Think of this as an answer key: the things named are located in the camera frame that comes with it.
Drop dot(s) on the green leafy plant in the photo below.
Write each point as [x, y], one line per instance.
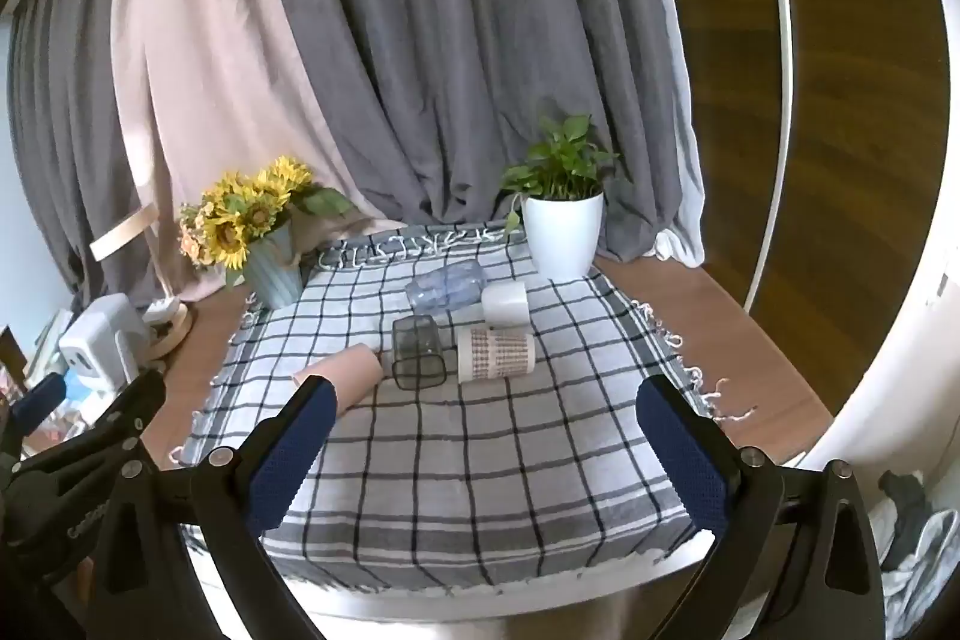
[559, 160]

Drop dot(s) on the white curved tube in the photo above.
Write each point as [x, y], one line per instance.
[784, 48]

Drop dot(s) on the plain white cup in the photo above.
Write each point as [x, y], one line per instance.
[506, 304]

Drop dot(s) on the grey white checkered cloth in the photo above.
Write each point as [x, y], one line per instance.
[487, 460]

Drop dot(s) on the pink curtain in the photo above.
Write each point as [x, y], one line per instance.
[202, 70]

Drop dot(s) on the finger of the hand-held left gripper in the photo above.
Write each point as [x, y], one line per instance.
[37, 400]
[131, 404]

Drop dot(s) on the white power adapter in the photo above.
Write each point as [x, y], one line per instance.
[101, 340]

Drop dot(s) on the white curtain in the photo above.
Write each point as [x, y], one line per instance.
[679, 108]

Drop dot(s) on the blue ribbed vase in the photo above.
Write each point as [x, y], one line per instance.
[276, 276]

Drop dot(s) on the clear ribbed plastic cup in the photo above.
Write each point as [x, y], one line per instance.
[446, 286]

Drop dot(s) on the white brown patterned cup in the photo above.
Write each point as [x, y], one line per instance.
[496, 353]

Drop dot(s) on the dark transparent cup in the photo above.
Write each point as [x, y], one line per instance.
[418, 351]

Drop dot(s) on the white curved panel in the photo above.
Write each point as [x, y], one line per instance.
[907, 280]

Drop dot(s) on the beige wooden strip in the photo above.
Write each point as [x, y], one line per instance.
[124, 235]

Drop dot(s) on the grey white clothing pile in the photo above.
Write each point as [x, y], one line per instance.
[919, 535]

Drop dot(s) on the sunflower bouquet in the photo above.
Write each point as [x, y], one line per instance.
[240, 212]

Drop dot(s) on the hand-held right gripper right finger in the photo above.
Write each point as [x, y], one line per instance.
[684, 460]

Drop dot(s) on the pink cup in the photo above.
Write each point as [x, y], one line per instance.
[349, 374]

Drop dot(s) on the white plant pot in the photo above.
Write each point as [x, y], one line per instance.
[562, 235]

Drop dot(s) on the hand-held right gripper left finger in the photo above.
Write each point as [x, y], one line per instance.
[289, 460]

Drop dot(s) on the grey curtain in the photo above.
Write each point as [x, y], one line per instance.
[67, 123]
[465, 48]

